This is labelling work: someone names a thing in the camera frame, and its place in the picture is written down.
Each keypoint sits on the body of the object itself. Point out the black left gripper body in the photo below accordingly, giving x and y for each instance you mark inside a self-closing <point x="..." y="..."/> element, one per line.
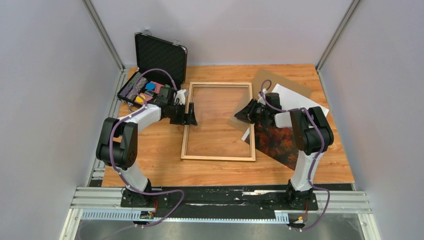
<point x="178" y="111"/>

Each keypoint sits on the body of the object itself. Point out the autumn forest photo print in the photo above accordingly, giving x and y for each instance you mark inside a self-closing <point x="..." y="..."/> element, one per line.
<point x="278" y="143"/>

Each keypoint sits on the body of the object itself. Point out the brown cardboard backing board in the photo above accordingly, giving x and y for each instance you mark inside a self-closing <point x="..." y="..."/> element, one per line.
<point x="256" y="82"/>

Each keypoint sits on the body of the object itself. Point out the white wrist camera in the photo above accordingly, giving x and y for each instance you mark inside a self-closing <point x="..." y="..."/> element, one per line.
<point x="262" y="98"/>
<point x="181" y="97"/>

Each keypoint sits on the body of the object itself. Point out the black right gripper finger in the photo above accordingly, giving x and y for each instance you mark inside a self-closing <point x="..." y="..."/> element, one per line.
<point x="249" y="108"/>
<point x="253" y="118"/>

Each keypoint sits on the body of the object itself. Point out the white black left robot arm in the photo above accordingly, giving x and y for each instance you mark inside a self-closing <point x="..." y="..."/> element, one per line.
<point x="117" y="146"/>

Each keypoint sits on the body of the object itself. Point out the aluminium right corner post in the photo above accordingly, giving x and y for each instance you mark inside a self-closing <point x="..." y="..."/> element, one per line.
<point x="349" y="14"/>

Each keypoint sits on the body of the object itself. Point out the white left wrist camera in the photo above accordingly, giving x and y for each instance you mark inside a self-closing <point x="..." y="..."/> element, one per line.
<point x="181" y="97"/>

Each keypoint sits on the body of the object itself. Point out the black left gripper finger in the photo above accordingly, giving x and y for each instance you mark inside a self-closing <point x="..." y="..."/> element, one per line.
<point x="190" y="115"/>
<point x="179" y="121"/>

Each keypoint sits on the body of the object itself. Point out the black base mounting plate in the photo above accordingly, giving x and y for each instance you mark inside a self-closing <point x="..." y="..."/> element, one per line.
<point x="216" y="202"/>

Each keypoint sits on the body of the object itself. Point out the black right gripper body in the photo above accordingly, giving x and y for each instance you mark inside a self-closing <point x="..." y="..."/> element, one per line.
<point x="261" y="111"/>

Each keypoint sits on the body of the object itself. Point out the yellow round chip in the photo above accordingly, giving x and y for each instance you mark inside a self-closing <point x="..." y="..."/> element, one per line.
<point x="140" y="99"/>

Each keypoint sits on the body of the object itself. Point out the aluminium left corner post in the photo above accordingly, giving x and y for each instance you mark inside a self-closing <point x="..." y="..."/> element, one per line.
<point x="91" y="9"/>

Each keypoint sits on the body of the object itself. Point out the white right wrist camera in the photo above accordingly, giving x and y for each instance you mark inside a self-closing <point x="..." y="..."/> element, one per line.
<point x="262" y="98"/>

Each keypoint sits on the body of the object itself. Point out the black poker chip case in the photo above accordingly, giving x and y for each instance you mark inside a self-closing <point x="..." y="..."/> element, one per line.
<point x="159" y="61"/>

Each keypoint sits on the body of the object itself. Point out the clear acrylic sheet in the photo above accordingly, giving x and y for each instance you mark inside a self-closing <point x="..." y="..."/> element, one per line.
<point x="218" y="122"/>

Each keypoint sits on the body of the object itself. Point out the aluminium corner post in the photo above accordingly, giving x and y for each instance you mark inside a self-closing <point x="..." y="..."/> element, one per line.
<point x="349" y="14"/>
<point x="91" y="9"/>

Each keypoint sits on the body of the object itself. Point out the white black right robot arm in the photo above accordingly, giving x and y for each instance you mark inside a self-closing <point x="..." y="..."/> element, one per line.
<point x="312" y="136"/>

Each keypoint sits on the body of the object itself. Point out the blue round chip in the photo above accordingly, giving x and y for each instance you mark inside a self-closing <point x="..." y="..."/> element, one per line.
<point x="150" y="86"/>

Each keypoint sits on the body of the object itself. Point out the aluminium rail frame front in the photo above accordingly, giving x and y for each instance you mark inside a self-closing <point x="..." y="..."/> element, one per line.
<point x="103" y="203"/>

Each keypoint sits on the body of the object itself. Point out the light wooden picture frame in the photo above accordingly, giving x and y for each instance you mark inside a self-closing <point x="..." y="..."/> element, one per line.
<point x="218" y="155"/>

